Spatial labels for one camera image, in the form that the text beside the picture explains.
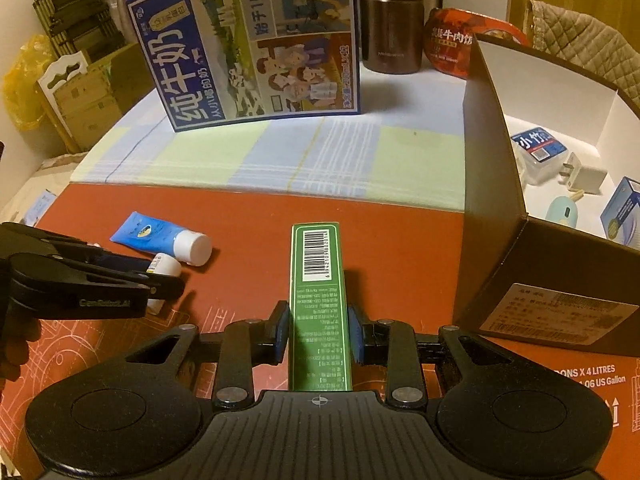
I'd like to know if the teal handheld mini fan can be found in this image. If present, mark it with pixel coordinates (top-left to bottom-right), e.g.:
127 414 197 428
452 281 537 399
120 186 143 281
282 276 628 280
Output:
544 189 583 231

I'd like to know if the small blue white box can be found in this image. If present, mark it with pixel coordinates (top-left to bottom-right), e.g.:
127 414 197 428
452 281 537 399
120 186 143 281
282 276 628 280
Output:
600 176 640 247

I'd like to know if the red instant food bowl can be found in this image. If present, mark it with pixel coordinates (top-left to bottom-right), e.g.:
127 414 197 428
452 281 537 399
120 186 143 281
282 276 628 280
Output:
424 7 531 81

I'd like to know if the clear packet blue label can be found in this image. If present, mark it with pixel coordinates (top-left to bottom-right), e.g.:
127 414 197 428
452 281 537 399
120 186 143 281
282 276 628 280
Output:
510 122 571 186

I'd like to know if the brown corrugated carton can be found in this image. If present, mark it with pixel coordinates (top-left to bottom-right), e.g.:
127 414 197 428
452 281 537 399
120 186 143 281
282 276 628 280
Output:
35 52 131 153

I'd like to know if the pastel checked tablecloth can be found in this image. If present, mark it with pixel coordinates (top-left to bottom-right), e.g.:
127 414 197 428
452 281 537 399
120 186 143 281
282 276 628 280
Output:
70 67 476 211

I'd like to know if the red printed cardboard sheet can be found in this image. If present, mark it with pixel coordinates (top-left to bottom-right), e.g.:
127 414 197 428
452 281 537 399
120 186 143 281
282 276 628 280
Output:
0 182 640 461

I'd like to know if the person's left hand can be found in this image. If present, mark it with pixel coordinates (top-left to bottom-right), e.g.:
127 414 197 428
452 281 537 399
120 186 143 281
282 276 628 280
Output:
0 317 43 386

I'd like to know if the brown thermos jar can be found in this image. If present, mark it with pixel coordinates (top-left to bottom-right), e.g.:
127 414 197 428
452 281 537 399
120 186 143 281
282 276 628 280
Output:
358 0 423 75

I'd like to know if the blue illustrated milk carton box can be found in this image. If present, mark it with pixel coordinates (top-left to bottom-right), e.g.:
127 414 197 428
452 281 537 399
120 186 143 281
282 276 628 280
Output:
125 0 362 133

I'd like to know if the yellow plastic bag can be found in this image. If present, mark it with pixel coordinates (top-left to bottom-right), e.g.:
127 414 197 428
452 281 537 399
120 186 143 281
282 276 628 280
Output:
2 35 56 121

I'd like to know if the beige quilted chair cover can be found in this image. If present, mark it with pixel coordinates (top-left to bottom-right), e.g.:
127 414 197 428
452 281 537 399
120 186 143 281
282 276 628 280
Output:
525 0 640 106

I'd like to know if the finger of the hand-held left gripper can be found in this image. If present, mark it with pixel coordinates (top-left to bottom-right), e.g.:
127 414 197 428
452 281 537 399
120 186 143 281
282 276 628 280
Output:
75 265 187 301
30 230 151 273

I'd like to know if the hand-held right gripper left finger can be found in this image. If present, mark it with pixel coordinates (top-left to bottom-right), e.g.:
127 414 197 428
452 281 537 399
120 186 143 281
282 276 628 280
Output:
125 302 291 413

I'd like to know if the white plug charger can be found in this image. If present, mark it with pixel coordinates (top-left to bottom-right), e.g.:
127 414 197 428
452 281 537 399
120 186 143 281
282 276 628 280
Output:
558 154 608 196

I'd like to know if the white scalloped board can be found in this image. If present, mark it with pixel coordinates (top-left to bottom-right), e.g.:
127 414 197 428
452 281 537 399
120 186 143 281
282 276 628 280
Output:
37 50 91 96

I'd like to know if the blue tube white cap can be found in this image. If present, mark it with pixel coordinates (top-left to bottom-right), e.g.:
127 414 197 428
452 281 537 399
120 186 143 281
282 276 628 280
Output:
110 211 213 267

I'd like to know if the small white bottle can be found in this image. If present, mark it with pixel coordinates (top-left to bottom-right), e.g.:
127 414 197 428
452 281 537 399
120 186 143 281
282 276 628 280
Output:
145 254 183 313

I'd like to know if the dark slatted folding stool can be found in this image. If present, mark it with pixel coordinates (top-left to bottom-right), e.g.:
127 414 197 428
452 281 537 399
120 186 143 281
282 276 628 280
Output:
32 0 113 56

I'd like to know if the brown cardboard box white inside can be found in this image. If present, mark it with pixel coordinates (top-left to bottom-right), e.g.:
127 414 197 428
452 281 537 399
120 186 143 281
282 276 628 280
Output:
452 32 640 346

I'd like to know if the long green box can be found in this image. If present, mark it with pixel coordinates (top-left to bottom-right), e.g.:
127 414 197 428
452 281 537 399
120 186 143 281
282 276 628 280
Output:
287 221 353 393

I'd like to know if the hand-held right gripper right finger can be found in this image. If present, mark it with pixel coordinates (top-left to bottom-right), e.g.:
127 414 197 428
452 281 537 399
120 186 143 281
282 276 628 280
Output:
347 302 506 408

